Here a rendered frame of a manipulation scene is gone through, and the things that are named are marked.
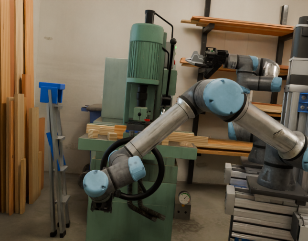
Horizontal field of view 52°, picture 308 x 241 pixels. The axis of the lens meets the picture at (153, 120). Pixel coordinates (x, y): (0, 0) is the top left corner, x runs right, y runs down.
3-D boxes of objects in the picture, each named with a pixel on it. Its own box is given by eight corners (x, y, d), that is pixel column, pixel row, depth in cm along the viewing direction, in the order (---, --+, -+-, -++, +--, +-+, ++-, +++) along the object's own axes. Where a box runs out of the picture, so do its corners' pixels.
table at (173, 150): (71, 153, 148) (72, 140, 148) (86, 142, 179) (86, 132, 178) (199, 164, 149) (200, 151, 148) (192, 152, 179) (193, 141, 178)
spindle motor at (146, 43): (125, 82, 162) (130, 21, 160) (128, 83, 180) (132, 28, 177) (159, 85, 162) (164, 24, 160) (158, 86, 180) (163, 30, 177)
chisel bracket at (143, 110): (132, 123, 168) (133, 107, 167) (134, 120, 182) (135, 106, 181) (146, 124, 168) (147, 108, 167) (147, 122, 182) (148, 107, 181)
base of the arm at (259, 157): (272, 160, 186) (275, 144, 185) (277, 166, 171) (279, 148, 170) (246, 157, 189) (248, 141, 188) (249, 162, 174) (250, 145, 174)
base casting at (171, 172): (89, 176, 159) (90, 158, 158) (106, 153, 216) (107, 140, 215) (177, 183, 159) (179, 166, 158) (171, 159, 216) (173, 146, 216)
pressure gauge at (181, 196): (177, 207, 154) (178, 191, 153) (176, 204, 157) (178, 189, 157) (190, 209, 154) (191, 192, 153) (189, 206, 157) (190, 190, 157)
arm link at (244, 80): (256, 94, 156) (259, 71, 155) (233, 92, 160) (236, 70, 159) (257, 94, 164) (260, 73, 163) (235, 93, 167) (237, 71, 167)
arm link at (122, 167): (133, 149, 107) (103, 162, 105) (141, 157, 96) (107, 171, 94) (141, 169, 109) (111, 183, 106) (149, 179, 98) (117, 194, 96)
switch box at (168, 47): (164, 67, 197) (165, 41, 195) (163, 68, 207) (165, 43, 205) (173, 68, 197) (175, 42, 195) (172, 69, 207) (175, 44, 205)
